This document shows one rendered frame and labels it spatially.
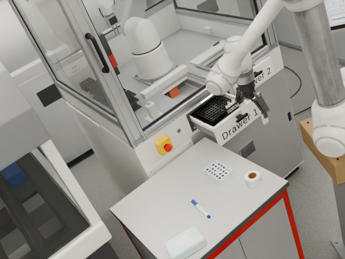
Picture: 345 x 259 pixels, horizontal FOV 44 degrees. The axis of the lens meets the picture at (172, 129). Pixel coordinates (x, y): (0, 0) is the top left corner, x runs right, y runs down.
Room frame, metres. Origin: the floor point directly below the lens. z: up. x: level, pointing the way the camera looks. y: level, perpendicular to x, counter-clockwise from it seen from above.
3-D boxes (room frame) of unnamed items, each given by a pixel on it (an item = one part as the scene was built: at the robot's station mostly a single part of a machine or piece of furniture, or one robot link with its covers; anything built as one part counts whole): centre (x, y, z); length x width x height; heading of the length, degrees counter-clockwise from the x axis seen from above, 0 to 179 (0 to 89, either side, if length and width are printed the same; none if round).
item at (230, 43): (1.62, -0.37, 1.25); 0.13 x 0.11 x 0.16; 134
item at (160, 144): (1.76, 0.07, 0.88); 0.07 x 0.05 x 0.07; 113
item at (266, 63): (2.03, -0.52, 0.87); 0.29 x 0.02 x 0.11; 113
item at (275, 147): (2.37, -0.08, 0.40); 1.03 x 0.95 x 0.80; 113
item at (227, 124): (1.71, -0.31, 0.87); 0.29 x 0.02 x 0.11; 113
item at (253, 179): (1.40, -0.24, 0.78); 0.07 x 0.07 x 0.04
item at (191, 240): (1.20, 0.13, 0.78); 0.15 x 0.10 x 0.04; 101
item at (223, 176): (1.52, -0.12, 0.78); 0.12 x 0.08 x 0.04; 21
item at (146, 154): (2.37, -0.08, 0.87); 1.02 x 0.95 x 0.14; 113
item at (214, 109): (1.90, -0.23, 0.87); 0.22 x 0.18 x 0.06; 23
